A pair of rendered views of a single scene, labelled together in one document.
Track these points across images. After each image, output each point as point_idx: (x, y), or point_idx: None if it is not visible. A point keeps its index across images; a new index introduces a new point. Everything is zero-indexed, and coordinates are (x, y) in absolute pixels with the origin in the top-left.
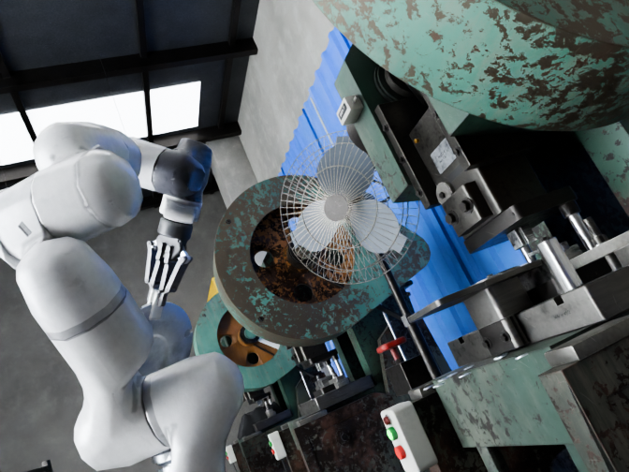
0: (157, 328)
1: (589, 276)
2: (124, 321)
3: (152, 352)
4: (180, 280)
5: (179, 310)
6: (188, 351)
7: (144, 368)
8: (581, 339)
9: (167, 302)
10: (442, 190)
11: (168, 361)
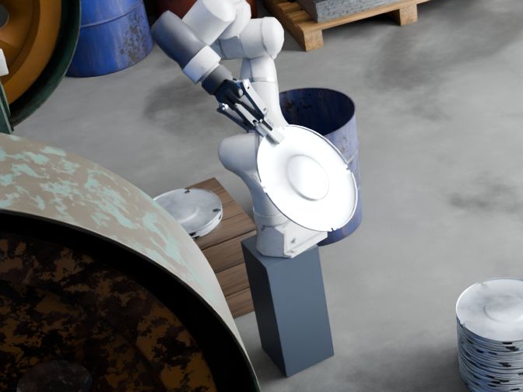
0: (282, 155)
1: None
2: None
3: (300, 175)
4: (237, 123)
5: (259, 155)
6: (279, 207)
7: (314, 183)
8: None
9: (262, 138)
10: None
11: (296, 197)
